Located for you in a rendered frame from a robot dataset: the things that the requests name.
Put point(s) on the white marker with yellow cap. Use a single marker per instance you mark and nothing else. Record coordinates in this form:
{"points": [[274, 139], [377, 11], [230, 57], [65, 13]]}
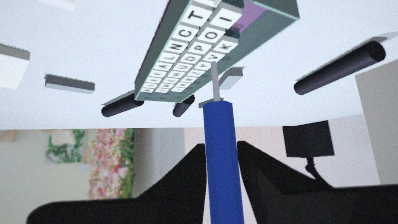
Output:
{"points": [[64, 4]]}

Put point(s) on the blue stylus with grey tip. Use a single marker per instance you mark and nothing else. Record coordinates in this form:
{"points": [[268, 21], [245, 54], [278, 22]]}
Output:
{"points": [[224, 186]]}

